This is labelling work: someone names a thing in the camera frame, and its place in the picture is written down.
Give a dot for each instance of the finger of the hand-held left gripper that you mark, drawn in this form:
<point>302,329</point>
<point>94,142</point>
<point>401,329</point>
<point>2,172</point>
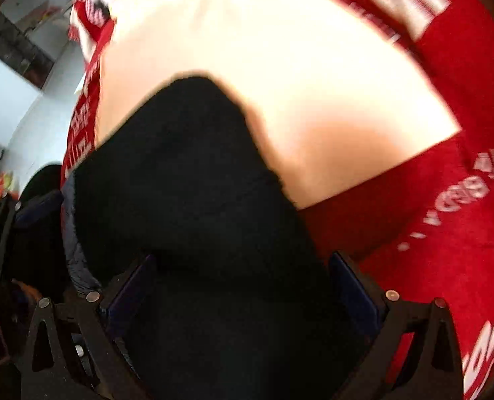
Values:
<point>38,210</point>

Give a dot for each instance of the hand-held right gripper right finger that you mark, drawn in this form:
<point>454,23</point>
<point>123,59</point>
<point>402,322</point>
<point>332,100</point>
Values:
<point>357,296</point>

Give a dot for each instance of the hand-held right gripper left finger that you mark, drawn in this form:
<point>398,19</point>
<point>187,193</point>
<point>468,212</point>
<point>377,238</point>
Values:
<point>126,300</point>

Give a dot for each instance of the black pants blue patterned lining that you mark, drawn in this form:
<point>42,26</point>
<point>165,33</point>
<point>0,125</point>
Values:
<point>188,175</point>

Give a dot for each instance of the red printed blanket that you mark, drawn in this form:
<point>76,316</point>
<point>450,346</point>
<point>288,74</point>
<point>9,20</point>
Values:
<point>438,237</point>

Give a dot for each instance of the dark cabinet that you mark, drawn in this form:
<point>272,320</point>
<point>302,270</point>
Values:
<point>18,58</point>

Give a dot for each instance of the red white checkered cloth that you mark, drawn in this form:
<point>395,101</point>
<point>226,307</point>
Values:
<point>90,4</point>

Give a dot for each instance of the white bed sheet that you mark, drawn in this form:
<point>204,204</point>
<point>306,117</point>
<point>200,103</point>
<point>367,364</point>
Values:
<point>293,91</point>

